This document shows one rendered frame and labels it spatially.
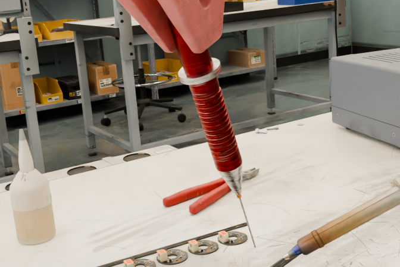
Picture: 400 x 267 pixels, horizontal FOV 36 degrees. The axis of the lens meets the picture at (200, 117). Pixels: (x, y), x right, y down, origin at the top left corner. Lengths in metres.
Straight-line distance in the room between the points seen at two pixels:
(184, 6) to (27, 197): 0.36
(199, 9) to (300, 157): 0.52
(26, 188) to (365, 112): 0.42
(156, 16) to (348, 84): 0.59
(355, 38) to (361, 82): 5.77
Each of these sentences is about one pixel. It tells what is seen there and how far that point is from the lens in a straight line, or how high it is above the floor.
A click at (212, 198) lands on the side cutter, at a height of 0.76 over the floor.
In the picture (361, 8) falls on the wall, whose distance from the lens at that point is 6.44.
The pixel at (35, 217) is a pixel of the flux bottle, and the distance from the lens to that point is 0.55.
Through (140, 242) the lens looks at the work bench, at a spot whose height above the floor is 0.75.
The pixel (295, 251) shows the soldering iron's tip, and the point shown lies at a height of 0.84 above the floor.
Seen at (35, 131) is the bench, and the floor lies 0.35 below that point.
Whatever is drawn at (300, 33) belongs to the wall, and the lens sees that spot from 6.10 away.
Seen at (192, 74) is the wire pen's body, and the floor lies 0.93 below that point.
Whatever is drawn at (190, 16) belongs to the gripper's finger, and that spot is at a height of 0.96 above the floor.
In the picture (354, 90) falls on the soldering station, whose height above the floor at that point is 0.81.
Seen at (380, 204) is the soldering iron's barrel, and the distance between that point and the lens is 0.29.
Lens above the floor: 0.97
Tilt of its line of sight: 14 degrees down
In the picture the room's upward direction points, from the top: 4 degrees counter-clockwise
